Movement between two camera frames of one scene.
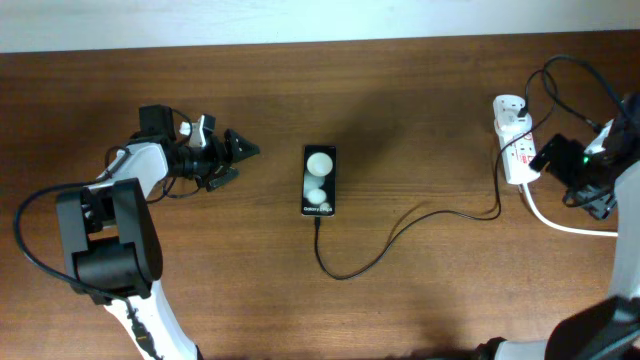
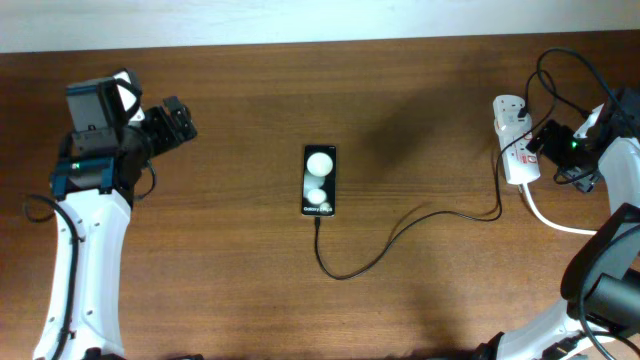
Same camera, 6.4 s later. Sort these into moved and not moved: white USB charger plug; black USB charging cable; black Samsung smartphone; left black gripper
Moved: left black gripper
Not moved: black USB charging cable; black Samsung smartphone; white USB charger plug
